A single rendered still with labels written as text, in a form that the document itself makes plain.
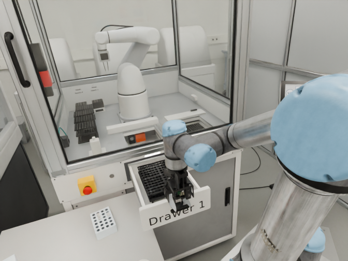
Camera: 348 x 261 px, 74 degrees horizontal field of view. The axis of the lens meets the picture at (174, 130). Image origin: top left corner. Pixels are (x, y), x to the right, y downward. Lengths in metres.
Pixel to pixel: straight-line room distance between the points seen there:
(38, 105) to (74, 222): 0.53
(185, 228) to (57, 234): 0.78
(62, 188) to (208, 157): 0.78
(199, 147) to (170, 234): 1.06
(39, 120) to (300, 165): 0.93
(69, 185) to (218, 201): 0.91
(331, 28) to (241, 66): 1.15
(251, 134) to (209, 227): 1.20
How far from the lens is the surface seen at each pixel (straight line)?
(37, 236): 1.21
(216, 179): 1.46
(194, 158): 0.59
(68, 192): 1.22
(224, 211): 1.68
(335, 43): 2.22
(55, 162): 1.13
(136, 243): 1.02
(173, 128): 0.67
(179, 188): 0.77
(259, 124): 0.57
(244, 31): 1.21
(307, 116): 0.31
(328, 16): 2.28
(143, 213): 0.90
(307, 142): 0.31
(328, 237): 2.15
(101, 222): 1.10
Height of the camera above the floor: 1.55
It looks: 26 degrees down
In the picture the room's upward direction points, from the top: 5 degrees counter-clockwise
